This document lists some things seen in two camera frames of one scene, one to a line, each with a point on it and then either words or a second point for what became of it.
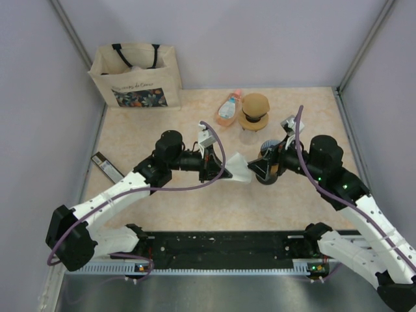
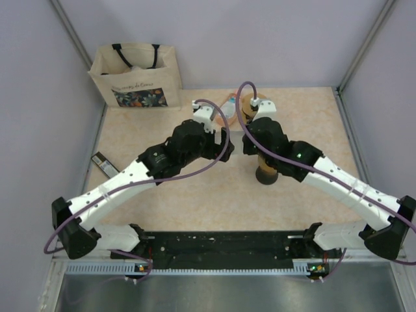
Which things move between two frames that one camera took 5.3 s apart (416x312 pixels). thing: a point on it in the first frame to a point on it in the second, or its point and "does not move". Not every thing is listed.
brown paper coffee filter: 255,105 does not move
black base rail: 223,250 does not move
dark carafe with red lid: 272,177 does not move
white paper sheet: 238,167 to 235,136
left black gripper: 209,166 to 216,151
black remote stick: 107,168 does not move
